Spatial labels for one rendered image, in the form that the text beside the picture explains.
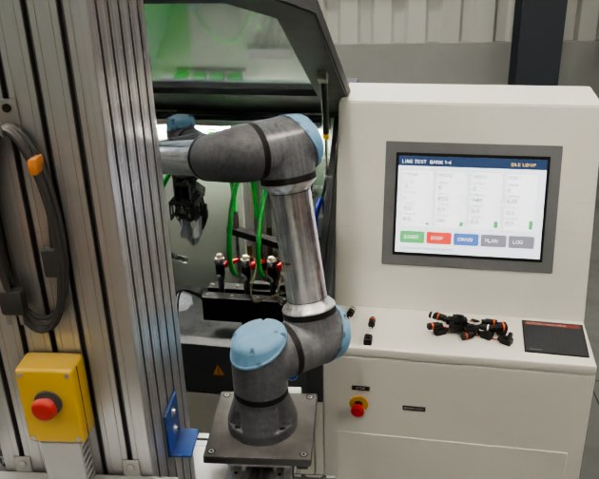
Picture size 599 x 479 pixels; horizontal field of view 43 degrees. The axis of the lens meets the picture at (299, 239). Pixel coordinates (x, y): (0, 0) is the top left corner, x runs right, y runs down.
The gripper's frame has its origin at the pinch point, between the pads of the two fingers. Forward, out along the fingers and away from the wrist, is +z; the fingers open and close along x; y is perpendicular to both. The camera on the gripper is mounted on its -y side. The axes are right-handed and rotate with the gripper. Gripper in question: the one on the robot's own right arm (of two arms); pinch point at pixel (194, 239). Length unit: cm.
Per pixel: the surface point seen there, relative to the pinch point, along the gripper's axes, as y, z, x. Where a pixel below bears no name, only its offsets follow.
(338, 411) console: 12, 45, 41
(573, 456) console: 12, 53, 105
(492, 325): 0, 21, 82
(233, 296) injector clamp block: -10.9, 23.7, 6.7
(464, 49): -415, 28, 81
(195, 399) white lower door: 11.5, 45.6, -0.1
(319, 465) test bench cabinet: 12, 65, 36
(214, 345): 11.2, 26.8, 6.9
